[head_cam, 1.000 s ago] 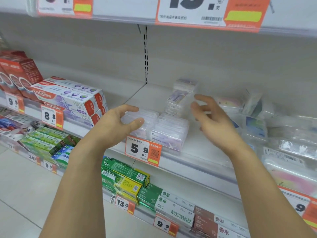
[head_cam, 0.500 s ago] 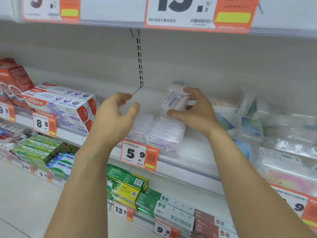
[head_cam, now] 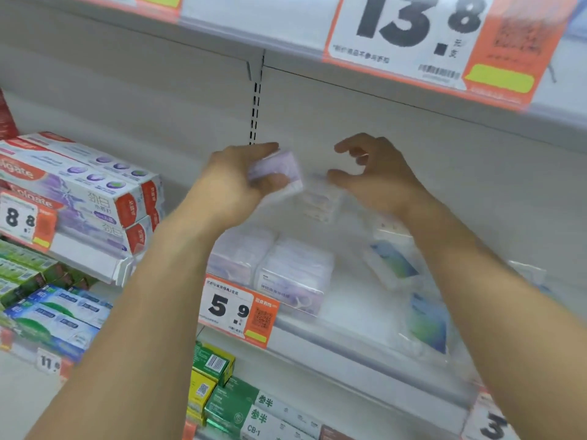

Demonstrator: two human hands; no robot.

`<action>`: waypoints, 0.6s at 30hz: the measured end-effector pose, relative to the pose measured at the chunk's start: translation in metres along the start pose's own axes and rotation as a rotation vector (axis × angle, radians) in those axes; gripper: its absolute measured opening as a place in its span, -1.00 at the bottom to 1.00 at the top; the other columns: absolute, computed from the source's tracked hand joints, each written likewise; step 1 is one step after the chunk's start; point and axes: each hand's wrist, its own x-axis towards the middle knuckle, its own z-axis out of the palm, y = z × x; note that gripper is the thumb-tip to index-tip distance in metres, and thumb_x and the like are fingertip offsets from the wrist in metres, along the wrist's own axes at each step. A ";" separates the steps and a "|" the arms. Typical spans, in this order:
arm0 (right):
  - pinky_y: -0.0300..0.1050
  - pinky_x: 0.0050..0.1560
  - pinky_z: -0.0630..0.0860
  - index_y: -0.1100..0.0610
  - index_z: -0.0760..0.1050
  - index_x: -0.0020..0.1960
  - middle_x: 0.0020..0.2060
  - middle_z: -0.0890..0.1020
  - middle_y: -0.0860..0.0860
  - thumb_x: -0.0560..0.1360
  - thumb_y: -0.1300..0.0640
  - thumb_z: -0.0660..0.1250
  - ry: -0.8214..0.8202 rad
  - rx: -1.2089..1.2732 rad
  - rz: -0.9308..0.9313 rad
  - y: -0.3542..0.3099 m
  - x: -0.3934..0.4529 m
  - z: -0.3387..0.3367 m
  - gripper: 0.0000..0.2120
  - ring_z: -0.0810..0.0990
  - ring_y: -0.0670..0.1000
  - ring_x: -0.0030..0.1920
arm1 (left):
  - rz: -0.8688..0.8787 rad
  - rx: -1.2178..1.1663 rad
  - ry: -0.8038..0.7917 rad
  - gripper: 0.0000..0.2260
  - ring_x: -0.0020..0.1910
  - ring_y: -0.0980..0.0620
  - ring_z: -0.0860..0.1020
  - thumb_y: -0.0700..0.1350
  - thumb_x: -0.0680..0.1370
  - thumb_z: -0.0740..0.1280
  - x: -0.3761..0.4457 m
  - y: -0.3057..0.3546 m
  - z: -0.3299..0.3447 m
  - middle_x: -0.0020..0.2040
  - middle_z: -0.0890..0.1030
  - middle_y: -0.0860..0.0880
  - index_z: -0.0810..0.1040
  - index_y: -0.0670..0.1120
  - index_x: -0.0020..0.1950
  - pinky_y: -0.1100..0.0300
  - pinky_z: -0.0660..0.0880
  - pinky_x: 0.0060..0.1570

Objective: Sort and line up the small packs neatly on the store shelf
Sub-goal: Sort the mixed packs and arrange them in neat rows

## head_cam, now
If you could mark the person's left hand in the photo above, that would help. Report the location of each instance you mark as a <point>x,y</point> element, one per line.
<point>224,178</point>

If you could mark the person's right hand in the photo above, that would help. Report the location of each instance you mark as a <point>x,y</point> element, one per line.
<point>387,178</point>

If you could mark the person's right thumb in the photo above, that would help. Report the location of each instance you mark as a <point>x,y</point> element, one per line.
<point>344,176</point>

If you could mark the person's left thumb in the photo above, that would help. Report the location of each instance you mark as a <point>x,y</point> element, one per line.
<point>270,182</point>

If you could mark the purple dental floss pack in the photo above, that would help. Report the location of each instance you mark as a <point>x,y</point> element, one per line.
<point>277,167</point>
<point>238,254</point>
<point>296,274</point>

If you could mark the person's left forearm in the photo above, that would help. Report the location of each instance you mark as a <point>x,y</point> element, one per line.
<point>137,325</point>

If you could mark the person's right forearm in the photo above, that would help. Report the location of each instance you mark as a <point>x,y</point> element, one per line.
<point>504,316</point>

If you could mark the clear dental floss pack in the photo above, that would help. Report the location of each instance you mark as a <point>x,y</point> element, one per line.
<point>323,201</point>

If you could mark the slotted shelf upright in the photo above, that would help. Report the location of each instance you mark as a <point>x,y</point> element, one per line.
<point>256,109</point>

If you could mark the blue green floss pack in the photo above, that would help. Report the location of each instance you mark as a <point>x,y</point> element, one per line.
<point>394,263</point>
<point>429,323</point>

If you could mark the small orange white price tag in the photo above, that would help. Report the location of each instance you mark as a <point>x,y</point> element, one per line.
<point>52,361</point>
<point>25,219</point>
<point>236,311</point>
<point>488,419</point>

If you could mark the grey metal shelf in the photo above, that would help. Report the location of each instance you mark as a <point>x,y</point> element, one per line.
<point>87,258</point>
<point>357,343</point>
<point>284,41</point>

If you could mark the large orange white price tag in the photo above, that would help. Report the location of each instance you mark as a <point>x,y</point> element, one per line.
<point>412,36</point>

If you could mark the white purple toothpaste box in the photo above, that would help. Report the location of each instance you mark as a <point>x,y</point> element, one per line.
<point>69,183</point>
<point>105,162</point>
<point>91,224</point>

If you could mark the green yellow toothpaste box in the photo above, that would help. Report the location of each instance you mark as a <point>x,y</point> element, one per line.
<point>213,361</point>

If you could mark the orange yellow price tag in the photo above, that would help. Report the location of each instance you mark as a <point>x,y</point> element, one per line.
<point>146,3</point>

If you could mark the green white toothpaste box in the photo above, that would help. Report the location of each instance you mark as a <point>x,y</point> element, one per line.
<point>247,410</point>

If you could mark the blue white toothpaste box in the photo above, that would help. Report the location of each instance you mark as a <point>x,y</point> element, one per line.
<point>73,302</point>
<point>50,327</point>

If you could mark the red box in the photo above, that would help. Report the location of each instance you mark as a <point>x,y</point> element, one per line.
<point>7,116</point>

